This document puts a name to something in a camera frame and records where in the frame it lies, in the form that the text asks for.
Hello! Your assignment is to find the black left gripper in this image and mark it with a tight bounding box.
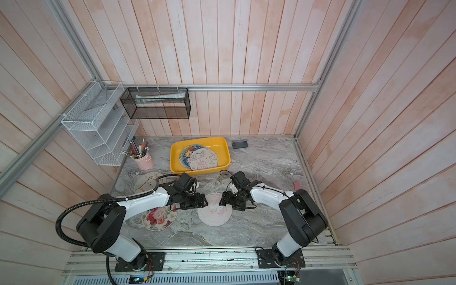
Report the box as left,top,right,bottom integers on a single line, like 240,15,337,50
179,190,209,210

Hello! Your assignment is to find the large pink unicorn coaster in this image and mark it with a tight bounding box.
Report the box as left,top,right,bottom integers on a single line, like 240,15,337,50
197,193,233,227

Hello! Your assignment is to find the blue bear car coaster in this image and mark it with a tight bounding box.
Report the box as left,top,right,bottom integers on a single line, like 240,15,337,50
179,144,204,169

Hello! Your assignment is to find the pink ribbon bunny coaster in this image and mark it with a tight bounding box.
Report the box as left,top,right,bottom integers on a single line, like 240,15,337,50
188,148,218,171

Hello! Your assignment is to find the floral rose round coaster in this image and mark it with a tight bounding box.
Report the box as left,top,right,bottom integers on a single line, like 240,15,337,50
141,204,178,232

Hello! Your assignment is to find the white bear green coaster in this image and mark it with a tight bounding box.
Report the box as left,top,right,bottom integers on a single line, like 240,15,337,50
134,172,166,194

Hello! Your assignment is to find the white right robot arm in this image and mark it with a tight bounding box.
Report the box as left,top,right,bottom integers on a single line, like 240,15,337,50
219,171,328,264

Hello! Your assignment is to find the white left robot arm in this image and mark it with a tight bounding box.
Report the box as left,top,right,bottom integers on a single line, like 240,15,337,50
76,173,208,270

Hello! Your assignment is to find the yellow plastic storage box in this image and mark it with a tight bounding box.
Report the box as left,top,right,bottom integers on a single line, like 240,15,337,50
169,137,231,176

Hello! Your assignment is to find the grey hole punch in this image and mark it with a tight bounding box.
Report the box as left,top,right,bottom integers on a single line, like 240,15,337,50
232,140,248,149

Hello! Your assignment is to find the pink pen cup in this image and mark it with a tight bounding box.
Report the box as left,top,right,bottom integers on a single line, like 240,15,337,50
122,138,154,171

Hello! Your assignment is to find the pink eraser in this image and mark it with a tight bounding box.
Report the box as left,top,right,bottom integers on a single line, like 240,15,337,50
294,181,301,191

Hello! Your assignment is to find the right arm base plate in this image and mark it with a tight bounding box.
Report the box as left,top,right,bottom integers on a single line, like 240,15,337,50
255,247,306,269

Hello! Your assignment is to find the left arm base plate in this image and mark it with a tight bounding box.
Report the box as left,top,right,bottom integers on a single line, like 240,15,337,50
115,252,166,272

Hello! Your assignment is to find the black wire mesh basket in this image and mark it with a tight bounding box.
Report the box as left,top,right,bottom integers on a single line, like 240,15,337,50
120,87,191,119

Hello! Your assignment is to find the white wire mesh shelf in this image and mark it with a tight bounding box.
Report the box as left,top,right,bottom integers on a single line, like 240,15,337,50
61,81,138,166

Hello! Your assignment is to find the black corrugated cable conduit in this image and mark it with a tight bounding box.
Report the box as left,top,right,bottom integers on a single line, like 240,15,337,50
55,173,179,285

